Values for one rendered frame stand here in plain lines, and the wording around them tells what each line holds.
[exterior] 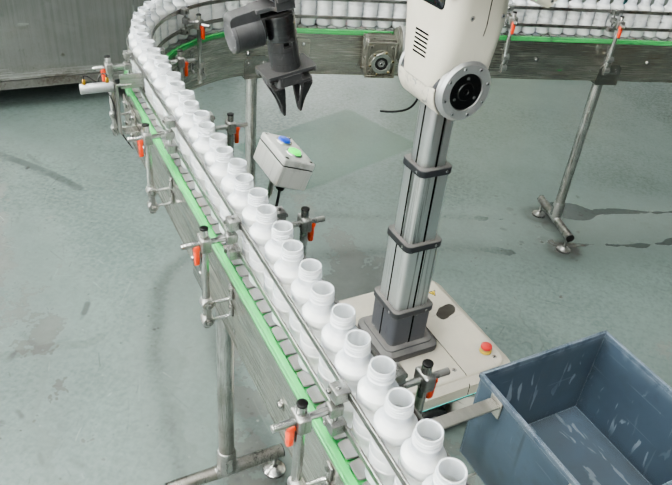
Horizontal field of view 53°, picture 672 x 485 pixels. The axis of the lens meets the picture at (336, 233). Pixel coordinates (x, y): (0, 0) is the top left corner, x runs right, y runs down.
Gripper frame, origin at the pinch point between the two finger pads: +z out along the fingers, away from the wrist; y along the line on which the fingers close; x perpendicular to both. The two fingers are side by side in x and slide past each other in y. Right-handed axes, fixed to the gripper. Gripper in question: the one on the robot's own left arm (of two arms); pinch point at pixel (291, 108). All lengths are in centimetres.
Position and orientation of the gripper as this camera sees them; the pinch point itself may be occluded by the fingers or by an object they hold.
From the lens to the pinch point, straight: 135.9
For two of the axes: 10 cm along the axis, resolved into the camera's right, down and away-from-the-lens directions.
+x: -4.5, -5.5, 7.1
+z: 0.7, 7.7, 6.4
